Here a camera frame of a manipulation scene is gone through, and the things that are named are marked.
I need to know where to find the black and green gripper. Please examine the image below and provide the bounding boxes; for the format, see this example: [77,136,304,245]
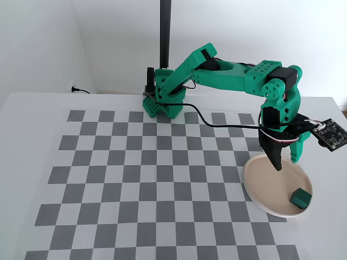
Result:
[258,113,316,172]

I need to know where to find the dark green cube dice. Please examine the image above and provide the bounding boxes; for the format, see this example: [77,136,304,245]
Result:
[289,187,312,210]

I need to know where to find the green robot arm base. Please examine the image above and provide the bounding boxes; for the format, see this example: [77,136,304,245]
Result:
[142,67,187,120]

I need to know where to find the beige round plate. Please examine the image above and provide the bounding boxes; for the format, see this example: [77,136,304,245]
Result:
[243,154,313,218]

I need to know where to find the grey white checkerboard mat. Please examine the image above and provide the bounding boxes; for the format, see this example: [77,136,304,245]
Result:
[25,109,300,260]

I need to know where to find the black vertical pole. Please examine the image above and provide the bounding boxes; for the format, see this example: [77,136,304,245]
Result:
[159,0,172,70]

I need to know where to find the black camera circuit board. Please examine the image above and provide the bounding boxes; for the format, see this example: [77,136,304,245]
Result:
[311,118,347,153]

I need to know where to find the black camera cable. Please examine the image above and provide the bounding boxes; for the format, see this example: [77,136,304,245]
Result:
[143,91,264,131]

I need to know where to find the black wall plug with cord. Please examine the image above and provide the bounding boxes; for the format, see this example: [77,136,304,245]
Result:
[70,86,92,95]

